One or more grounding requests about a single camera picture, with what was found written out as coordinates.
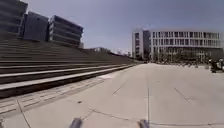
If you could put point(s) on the robot's own part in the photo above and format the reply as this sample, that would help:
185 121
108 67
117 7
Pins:
76 123
144 124

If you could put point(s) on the white building with window grid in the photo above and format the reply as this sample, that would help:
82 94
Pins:
180 43

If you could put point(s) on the dark tiered building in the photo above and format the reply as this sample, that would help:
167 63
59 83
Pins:
65 32

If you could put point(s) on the wide concrete steps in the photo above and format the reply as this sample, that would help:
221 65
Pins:
50 65

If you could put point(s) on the row of parked scooters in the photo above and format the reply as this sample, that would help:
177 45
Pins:
216 65

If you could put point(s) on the pale concrete slab plaza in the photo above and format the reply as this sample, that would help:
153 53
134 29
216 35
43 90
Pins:
156 93

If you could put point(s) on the dark glass building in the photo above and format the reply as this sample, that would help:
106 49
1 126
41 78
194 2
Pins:
35 27

